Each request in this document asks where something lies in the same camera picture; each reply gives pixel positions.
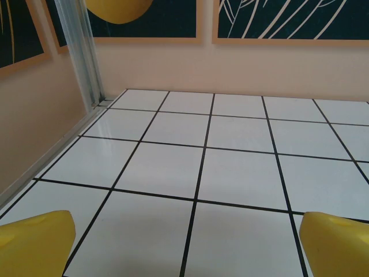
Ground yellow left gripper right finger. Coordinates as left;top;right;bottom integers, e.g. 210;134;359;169
299;211;369;277

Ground dark panel leaf outlines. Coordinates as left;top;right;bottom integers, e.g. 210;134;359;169
212;0;369;46

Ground dark panel large pink disc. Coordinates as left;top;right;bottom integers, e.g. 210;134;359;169
0;0;53;77

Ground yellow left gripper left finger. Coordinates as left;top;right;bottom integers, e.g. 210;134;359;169
0;210;76;277

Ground dark panel small orange oval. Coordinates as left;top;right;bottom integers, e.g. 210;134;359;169
43;0;202;55

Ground aluminium corner post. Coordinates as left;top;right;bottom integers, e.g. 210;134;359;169
53;0;106;109

